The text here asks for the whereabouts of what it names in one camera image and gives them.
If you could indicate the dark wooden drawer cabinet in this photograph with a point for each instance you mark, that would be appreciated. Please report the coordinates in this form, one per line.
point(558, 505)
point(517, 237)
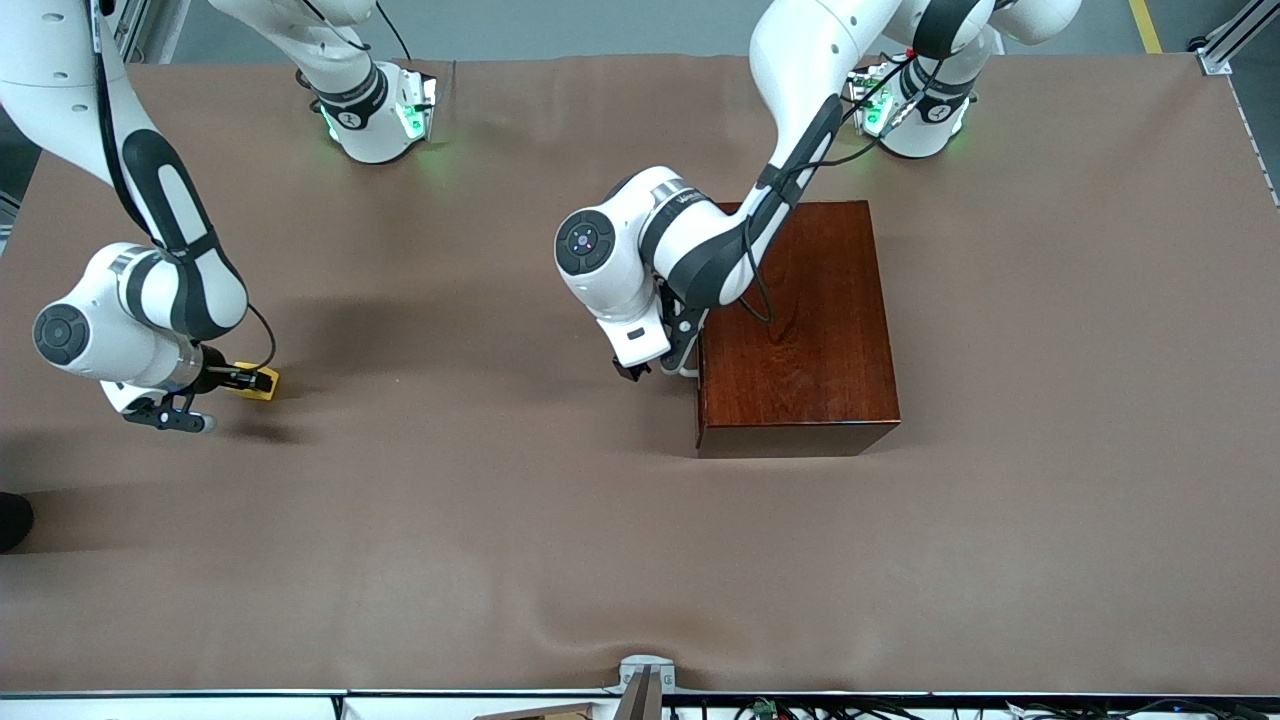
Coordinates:
point(830, 340)

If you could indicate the aluminium frame profile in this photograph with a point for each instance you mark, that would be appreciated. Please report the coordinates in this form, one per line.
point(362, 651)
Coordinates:
point(1235, 40)
point(140, 25)

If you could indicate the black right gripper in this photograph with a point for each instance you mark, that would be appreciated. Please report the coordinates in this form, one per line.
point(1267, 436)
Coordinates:
point(215, 379)

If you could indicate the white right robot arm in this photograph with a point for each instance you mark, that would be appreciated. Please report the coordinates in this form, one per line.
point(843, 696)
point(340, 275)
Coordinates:
point(100, 300)

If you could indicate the yellow wooden block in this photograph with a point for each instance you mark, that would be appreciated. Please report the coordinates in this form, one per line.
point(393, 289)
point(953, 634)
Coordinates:
point(268, 392)

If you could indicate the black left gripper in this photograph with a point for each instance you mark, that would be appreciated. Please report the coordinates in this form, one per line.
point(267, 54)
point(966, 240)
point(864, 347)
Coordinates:
point(631, 370)

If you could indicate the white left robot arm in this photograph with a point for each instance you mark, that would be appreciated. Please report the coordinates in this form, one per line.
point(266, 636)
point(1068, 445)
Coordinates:
point(620, 280)

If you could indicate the black round object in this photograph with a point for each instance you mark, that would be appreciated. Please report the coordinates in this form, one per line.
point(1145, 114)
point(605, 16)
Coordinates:
point(12, 522)

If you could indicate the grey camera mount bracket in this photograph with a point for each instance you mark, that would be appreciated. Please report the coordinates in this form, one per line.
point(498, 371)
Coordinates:
point(642, 675)

